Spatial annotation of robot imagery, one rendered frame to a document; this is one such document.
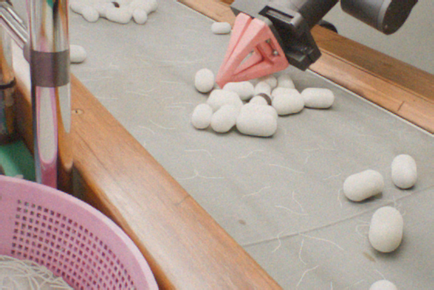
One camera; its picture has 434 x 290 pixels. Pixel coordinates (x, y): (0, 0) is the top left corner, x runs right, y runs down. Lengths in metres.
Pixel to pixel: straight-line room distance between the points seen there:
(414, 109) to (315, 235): 0.26
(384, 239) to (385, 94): 0.29
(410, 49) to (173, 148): 2.44
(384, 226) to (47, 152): 0.22
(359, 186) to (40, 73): 0.24
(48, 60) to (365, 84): 0.41
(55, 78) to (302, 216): 0.19
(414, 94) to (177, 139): 0.28
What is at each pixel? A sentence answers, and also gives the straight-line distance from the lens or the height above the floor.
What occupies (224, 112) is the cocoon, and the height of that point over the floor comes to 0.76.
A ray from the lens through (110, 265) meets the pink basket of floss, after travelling 0.30.
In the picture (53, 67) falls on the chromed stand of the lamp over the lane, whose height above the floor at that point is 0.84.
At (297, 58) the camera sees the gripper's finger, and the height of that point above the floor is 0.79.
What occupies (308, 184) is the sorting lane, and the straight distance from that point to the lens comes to 0.41.
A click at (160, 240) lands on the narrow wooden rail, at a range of 0.30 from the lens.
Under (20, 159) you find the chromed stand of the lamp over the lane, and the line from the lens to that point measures 0.48.
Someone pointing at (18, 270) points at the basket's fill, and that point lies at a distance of 0.34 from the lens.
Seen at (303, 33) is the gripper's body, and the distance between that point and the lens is 0.53.
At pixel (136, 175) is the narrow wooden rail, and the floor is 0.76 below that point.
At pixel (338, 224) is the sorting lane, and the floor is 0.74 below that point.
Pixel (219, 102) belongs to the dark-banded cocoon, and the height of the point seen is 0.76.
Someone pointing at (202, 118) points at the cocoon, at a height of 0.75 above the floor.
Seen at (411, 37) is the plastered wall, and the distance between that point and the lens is 2.81.
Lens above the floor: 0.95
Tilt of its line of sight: 24 degrees down
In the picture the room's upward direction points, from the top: 9 degrees clockwise
